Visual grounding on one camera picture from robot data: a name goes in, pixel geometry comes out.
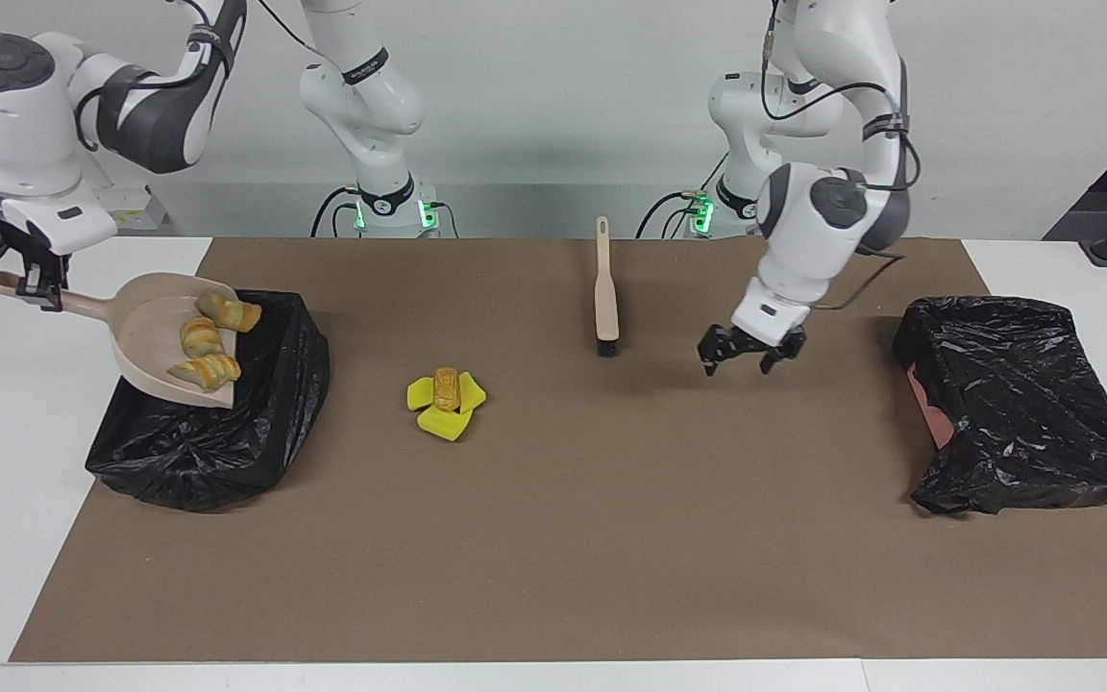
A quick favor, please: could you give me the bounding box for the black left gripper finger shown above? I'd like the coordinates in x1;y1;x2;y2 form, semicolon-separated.
697;325;737;378
758;332;809;376

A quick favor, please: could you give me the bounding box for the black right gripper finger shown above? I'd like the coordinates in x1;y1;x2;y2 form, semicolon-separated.
40;252;70;314
13;252;47;301

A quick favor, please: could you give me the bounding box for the beige plastic dustpan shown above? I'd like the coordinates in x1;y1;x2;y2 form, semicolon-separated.
0;271;239;410

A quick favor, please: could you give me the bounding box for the beige brush with black bristles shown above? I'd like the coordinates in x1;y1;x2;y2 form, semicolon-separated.
594;215;622;358

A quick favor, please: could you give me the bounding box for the pink plastic bin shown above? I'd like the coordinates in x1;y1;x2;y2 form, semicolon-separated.
905;365;956;451

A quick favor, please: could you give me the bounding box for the bin lined with black bag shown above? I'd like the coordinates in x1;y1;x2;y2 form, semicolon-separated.
85;288;332;512

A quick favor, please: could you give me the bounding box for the black garbage bag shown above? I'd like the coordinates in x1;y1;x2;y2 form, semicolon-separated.
892;295;1107;517

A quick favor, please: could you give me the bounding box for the brown table mat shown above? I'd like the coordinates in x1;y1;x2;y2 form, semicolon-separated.
9;236;1107;664

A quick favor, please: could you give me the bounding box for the white wall socket box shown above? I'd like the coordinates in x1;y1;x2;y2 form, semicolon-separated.
95;183;170;232

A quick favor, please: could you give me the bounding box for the black left arm base cable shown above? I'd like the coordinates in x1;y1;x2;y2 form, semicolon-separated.
635;190;708;239

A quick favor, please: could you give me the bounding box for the black arm base cable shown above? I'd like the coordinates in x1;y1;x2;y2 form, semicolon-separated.
311;185;362;238
635;190;708;239

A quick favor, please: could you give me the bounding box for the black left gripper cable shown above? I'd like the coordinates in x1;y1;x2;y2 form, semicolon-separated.
760;0;922;311

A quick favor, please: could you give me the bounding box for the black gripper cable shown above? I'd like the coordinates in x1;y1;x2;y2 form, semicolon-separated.
73;0;362;155
760;0;922;311

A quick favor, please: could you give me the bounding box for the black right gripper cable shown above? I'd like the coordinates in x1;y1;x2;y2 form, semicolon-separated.
73;0;362;155

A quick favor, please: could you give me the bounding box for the black right arm base cable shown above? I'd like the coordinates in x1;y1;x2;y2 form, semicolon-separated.
311;185;362;238

